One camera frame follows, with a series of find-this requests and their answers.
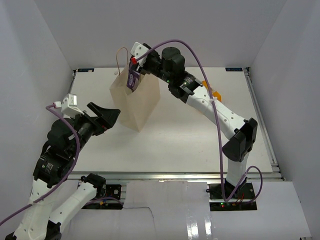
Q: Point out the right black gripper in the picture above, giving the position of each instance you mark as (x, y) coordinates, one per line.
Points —
(143, 69)

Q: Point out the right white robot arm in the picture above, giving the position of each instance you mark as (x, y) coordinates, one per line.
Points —
(169, 66)

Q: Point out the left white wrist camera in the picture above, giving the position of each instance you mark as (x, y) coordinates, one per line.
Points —
(67, 103)

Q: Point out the aluminium front rail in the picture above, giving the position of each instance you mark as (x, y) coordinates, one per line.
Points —
(169, 176)

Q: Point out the right blue table label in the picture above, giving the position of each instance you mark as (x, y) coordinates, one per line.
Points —
(233, 69)

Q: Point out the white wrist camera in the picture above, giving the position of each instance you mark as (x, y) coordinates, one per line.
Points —
(139, 53)
(67, 103)

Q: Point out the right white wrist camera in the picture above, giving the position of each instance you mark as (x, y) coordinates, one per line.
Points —
(139, 53)

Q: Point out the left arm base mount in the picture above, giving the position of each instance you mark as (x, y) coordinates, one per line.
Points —
(112, 199)

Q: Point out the orange snack pack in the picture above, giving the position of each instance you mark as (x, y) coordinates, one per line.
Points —
(213, 92)

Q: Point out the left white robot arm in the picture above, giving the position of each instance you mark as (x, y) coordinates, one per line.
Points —
(65, 140)

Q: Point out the beige paper bag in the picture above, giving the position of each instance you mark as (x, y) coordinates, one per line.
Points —
(135, 107)

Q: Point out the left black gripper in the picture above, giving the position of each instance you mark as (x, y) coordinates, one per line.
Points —
(107, 118)

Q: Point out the blue table label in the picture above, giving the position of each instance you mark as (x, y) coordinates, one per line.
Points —
(233, 69)
(85, 70)

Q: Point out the purple Fox's candy bag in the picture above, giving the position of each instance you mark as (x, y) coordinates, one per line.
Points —
(133, 78)

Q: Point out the left blue table label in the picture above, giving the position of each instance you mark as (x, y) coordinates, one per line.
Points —
(85, 70)

